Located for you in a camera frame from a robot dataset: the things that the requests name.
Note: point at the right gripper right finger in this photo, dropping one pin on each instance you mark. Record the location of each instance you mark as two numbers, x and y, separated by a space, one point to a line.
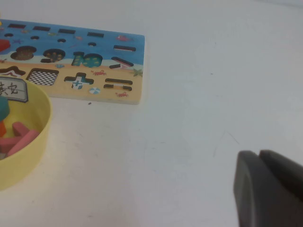
284 170

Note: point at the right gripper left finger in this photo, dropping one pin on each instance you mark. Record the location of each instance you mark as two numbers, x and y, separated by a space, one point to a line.
265 196

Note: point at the ocean print wooden puzzle board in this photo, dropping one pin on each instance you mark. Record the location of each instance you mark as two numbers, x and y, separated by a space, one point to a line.
106 45

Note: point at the yellow plastic bowl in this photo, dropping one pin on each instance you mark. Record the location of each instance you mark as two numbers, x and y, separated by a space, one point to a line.
35 146

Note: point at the pink angle sign piece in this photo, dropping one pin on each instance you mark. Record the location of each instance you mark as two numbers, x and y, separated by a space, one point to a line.
20 128

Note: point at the red number seven piece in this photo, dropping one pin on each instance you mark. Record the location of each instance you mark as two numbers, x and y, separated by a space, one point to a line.
4 45

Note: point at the pink trapezoid block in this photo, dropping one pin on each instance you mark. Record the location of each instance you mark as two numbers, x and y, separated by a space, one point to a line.
23 142

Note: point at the orange shape block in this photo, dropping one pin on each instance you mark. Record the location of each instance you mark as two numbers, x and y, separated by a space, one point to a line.
2 128

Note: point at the white label marked 其它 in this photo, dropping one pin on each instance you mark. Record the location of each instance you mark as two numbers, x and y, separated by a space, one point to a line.
13 91

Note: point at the teal heart block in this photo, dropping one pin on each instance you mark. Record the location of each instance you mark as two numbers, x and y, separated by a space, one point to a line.
3 107

